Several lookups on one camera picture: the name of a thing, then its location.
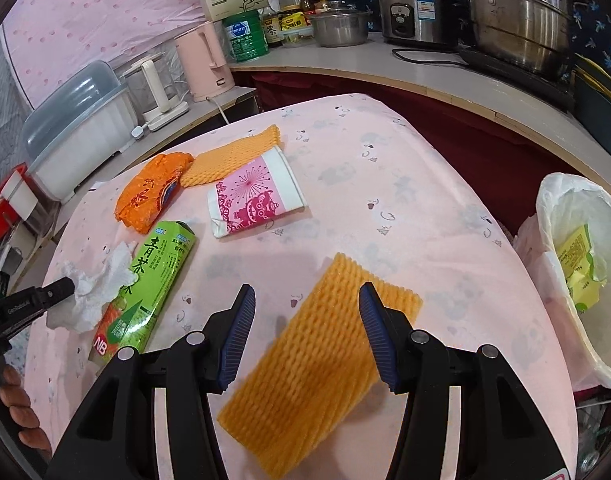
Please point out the white dish rack with lid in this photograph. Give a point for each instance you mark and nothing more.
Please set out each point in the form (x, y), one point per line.
(77, 128)

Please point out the pink floral curtain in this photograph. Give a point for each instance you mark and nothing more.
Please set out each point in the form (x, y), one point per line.
(50, 40)

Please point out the green tin can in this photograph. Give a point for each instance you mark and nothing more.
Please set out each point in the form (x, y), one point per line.
(245, 34)

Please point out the red plastic basket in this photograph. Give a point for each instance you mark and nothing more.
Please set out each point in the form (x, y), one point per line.
(8, 217)

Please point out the trash bin with white liner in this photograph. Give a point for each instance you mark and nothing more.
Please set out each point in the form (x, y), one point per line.
(565, 202)

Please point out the white power plug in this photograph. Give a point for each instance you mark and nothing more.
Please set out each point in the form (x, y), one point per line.
(138, 132)

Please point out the orange foam net sleeve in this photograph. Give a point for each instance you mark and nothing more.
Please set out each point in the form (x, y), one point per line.
(314, 373)

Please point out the silver rice cooker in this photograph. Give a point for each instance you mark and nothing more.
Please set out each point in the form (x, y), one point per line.
(425, 24)

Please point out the orange plastic bag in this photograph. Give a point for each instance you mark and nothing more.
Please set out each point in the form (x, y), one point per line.
(146, 195)

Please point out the person's left hand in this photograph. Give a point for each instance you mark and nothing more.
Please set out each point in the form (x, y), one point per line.
(15, 398)

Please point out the small steel pot with lid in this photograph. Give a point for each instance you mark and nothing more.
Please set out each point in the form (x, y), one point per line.
(340, 28)

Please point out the pink white paper cup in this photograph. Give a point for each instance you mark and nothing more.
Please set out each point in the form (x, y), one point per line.
(257, 193)

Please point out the large steel steamer pot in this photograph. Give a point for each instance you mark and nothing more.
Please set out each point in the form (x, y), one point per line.
(531, 34)

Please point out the black induction cooker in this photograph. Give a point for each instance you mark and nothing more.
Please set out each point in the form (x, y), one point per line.
(557, 94)

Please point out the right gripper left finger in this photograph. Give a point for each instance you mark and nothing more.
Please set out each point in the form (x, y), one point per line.
(239, 321)

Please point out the dark blue yellow basins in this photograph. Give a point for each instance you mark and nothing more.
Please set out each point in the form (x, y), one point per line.
(591, 87)

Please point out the green yellow snack bag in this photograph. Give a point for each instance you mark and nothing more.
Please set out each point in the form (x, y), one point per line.
(585, 274)

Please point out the pink electric kettle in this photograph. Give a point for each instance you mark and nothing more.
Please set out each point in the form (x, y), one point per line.
(204, 63)

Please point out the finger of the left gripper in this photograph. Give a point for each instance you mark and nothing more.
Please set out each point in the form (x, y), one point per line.
(55, 292)

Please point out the green tea carton box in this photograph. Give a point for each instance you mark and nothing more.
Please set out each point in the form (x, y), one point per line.
(131, 316)

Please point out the pink floral tablecloth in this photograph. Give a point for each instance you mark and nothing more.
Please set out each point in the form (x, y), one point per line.
(376, 191)

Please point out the white tissue bag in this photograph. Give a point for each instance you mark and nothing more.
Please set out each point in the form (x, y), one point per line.
(83, 311)

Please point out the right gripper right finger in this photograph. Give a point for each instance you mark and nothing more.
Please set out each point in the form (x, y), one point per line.
(373, 316)

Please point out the white glass electric kettle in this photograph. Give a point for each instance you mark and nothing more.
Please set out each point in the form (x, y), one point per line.
(154, 91)

